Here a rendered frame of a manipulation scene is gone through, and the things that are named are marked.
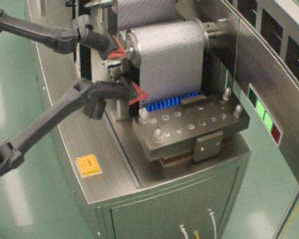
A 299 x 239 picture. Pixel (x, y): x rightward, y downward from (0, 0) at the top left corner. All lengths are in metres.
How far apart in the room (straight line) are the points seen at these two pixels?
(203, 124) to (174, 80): 0.18
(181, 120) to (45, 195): 1.30
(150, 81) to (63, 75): 0.54
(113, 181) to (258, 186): 1.34
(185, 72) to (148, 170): 0.36
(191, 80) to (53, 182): 1.33
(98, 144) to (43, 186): 1.08
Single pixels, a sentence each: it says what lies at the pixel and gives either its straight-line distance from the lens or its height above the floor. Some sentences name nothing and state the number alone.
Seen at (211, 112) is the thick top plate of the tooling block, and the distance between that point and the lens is 1.79.
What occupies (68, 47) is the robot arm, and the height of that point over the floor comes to 1.37.
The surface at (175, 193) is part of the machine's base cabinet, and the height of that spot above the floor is 0.80.
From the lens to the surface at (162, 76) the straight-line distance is 1.74.
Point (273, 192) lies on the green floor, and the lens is 2.89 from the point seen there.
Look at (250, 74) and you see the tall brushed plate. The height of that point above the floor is 1.26.
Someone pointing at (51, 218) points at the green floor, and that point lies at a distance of 2.73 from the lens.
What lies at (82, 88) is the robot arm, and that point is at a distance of 1.61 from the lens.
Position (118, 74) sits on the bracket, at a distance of 1.76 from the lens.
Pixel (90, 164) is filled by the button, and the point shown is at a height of 0.92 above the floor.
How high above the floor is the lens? 2.31
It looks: 47 degrees down
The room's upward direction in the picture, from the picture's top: 1 degrees clockwise
